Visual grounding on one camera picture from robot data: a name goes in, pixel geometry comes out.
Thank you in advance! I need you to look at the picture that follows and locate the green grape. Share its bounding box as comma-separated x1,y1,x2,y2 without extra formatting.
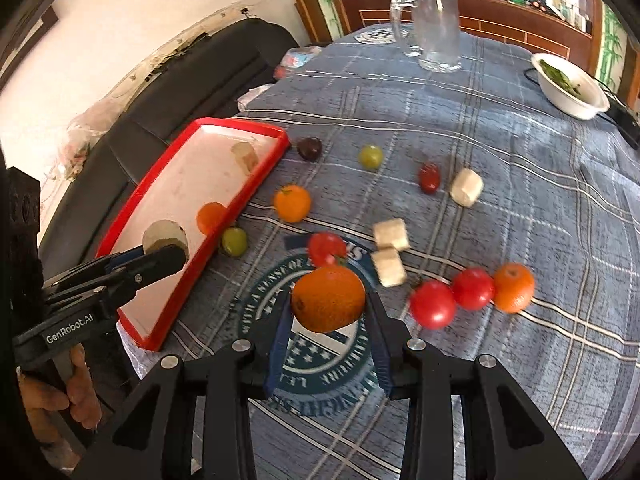
221,226,249,257
358,144,384,170

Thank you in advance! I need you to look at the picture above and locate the dark red cherry tomato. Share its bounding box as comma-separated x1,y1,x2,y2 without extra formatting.
418,162,442,195

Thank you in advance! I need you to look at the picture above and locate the black device with cable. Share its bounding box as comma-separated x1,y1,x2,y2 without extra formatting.
522,66,640,150

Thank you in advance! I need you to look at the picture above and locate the white bowl with greens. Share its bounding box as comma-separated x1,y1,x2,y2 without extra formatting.
530,52,611,121

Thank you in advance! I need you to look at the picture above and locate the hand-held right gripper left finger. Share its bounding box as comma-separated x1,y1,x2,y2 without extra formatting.
62,290,301,480

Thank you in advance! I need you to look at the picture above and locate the white tissue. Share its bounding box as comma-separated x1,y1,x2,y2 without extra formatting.
236,82,274,112

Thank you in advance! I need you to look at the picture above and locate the wooden cabinet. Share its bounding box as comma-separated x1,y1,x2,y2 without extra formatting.
320,0,607,77

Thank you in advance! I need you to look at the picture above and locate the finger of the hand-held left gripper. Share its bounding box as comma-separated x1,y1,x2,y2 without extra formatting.
47,247,148,291
97,244,189,306

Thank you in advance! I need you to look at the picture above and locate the beige cube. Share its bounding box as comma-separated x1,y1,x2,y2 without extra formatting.
142,219,190,261
230,141,260,176

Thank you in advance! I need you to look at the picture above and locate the dark purple grape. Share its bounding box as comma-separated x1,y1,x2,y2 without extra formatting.
297,136,323,162

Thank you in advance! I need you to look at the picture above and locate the blue plaid tablecloth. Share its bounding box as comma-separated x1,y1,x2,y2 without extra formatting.
120,22,640,480

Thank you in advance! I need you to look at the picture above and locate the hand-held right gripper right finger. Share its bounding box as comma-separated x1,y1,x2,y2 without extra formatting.
366,292,587,480

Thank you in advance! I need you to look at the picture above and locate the red-rimmed white tray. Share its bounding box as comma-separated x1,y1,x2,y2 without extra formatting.
95,117,292,352

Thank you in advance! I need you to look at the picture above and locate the large orange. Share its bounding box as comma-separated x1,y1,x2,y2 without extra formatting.
291,266,367,333

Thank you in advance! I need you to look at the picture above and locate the clear plastic packet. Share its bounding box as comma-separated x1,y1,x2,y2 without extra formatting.
273,45,325,81

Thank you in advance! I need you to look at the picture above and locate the person's left hand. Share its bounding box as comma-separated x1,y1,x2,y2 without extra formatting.
17,344,103,457

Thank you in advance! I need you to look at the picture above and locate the white cube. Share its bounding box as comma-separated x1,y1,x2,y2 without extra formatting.
449,167,485,208
373,217,411,251
370,249,407,288

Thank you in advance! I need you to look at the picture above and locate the black sofa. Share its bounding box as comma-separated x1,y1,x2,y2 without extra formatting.
37,20,301,311

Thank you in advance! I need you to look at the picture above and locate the clear glass mug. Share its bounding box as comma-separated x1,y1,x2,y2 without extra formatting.
389,0,463,74

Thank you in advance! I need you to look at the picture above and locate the small orange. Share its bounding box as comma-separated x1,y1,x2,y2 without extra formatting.
196,202,230,236
273,184,312,224
492,262,536,314

